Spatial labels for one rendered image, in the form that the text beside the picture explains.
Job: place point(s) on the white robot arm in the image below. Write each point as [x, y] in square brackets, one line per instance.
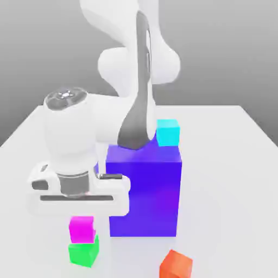
[71, 134]

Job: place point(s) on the small cyan cube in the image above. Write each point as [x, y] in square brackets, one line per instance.
[167, 132]

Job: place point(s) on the small magenta cube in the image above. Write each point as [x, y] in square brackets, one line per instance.
[81, 229]

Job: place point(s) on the large blue box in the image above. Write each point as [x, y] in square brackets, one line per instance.
[149, 191]

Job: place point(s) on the small orange cube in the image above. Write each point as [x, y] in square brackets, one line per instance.
[176, 265]

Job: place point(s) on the small green cube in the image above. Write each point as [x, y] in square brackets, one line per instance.
[81, 254]

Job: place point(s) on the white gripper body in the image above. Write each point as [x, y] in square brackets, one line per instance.
[104, 206]

